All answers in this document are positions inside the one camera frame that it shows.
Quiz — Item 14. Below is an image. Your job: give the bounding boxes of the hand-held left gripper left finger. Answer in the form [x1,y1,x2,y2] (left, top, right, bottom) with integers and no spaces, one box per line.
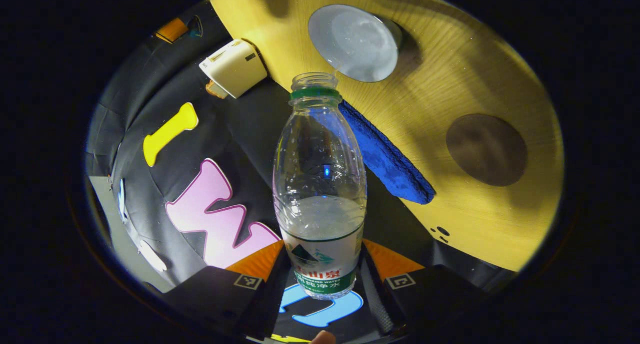
[165,240,291,338]

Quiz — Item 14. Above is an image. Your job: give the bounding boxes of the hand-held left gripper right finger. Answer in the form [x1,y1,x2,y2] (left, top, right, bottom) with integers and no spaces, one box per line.
[360,238,489,335]

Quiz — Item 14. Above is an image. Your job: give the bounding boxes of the clear plastic water bottle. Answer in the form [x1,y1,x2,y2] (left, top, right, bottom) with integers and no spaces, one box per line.
[272,72,368,301]

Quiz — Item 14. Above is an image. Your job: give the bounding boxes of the blue teacup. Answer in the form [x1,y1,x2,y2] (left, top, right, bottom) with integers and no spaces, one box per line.
[307,4,404,83]

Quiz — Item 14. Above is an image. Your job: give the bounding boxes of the round brown coaster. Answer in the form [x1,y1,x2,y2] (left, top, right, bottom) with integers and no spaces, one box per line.
[446,114,528,187]

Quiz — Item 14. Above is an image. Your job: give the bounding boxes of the white toaster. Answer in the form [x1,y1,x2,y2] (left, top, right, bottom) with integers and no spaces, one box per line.
[199,38,269,99]

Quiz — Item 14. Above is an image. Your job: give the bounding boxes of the toasted bread slice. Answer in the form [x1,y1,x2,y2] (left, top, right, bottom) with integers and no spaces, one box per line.
[205,80,230,99]

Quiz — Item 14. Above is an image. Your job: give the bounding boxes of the black backdrop cloth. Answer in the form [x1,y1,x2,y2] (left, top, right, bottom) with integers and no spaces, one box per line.
[84,0,506,343]

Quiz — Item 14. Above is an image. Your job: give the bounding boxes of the blue towel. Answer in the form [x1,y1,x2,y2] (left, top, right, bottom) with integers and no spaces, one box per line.
[338,100,436,205]

